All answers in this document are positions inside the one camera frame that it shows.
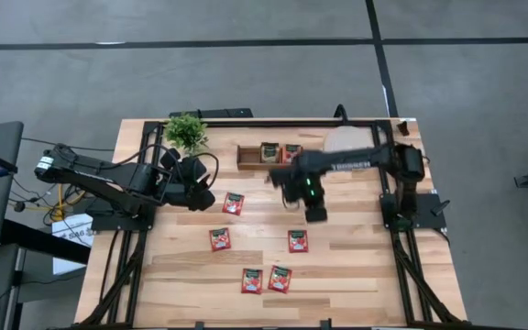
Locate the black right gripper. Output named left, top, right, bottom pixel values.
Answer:
left=268, top=150, right=329, bottom=225

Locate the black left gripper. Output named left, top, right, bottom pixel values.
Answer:
left=158, top=147, right=217, bottom=213

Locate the pink packet edge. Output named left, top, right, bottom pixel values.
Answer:
left=281, top=143, right=303, bottom=165

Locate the beige vanilla tea packet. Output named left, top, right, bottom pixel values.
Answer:
left=259, top=142, right=281, bottom=165

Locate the red strawberry tea packet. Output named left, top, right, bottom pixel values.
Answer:
left=267, top=265, right=293, bottom=295
left=208, top=227, right=232, bottom=253
left=221, top=192, right=246, bottom=216
left=240, top=268, right=264, bottom=295
left=287, top=229, right=310, bottom=254

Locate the wooden three-compartment tea box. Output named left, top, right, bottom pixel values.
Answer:
left=236, top=144, right=303, bottom=172

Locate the green plant in white pot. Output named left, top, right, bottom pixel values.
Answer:
left=161, top=113, right=210, bottom=161

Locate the white paper label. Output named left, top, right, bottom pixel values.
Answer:
left=51, top=213, right=95, bottom=276

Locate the black desk bar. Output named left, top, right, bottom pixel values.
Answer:
left=0, top=218, right=92, bottom=266

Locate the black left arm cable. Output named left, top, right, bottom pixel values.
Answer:
left=107, top=144, right=220, bottom=189

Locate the black aluminium table frame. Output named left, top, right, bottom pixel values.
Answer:
left=78, top=118, right=465, bottom=330

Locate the yellow cable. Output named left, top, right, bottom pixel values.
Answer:
left=52, top=182, right=86, bottom=224

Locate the black floor cable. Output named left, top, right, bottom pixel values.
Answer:
left=20, top=136, right=116, bottom=152

